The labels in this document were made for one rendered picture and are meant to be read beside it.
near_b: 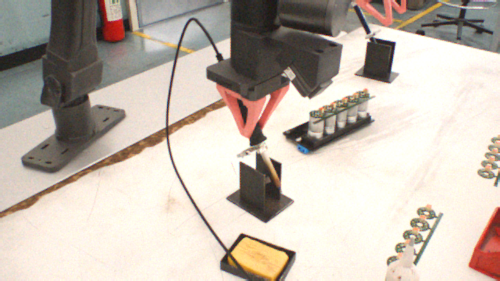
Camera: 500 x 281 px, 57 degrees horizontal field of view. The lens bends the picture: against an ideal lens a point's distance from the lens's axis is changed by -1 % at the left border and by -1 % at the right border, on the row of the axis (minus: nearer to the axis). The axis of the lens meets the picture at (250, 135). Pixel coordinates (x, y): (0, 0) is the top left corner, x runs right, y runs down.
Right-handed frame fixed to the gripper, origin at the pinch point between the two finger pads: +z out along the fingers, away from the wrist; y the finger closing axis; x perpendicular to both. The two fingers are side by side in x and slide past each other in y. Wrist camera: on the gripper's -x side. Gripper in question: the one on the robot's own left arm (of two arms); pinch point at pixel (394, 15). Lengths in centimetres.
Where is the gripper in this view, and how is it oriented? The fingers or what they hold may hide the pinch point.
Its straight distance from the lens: 102.3
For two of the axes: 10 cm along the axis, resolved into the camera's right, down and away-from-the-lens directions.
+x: -7.0, 2.5, 6.7
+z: 4.8, 8.6, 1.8
